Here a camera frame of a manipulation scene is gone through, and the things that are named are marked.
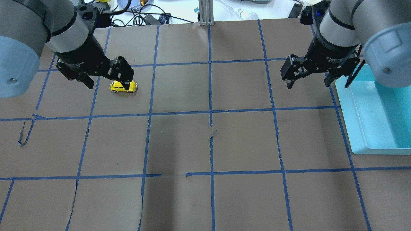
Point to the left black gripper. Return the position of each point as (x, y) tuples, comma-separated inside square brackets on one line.
[(83, 53)]

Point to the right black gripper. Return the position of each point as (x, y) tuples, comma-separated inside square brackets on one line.
[(331, 48)]

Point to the yellow beetle toy car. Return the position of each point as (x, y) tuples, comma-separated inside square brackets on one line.
[(116, 87)]

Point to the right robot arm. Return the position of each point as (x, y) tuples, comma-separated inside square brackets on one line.
[(350, 33)]

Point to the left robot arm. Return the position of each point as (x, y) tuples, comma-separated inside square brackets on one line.
[(27, 26)]

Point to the light blue plastic bin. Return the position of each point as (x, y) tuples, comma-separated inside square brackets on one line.
[(377, 118)]

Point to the black power adapter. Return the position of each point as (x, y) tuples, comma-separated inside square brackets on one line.
[(162, 19)]

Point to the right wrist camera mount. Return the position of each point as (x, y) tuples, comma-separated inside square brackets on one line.
[(314, 14)]

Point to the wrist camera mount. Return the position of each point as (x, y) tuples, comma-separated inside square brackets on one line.
[(91, 13), (314, 14)]

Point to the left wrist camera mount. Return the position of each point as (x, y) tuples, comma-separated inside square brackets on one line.
[(91, 13)]

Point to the aluminium frame post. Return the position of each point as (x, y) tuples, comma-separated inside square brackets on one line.
[(206, 13)]

